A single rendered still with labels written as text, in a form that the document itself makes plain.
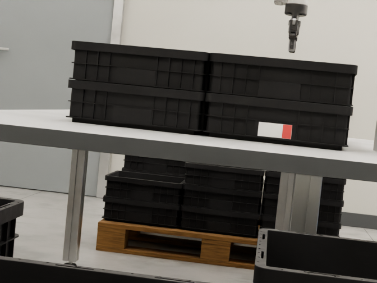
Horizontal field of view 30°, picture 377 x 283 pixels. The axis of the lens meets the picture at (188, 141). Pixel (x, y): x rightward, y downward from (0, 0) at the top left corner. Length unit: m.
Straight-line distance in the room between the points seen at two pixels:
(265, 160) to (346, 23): 3.76
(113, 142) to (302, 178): 0.43
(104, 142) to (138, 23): 3.77
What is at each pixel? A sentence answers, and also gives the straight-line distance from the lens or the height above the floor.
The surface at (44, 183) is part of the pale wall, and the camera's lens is 5.46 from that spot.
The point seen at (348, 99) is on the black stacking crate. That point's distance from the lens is 1.92.
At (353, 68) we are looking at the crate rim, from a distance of 1.91.
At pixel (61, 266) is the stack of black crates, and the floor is 0.59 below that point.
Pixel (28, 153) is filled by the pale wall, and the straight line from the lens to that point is 5.48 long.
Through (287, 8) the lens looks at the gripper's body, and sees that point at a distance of 2.40.
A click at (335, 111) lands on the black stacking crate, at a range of 1.91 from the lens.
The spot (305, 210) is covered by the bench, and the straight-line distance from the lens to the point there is 1.61.
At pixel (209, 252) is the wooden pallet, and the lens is 3.52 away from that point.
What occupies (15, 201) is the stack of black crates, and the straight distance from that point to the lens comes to 1.24.
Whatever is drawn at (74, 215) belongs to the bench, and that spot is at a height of 0.24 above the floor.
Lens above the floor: 0.79
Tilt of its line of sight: 3 degrees down
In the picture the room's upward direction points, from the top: 6 degrees clockwise
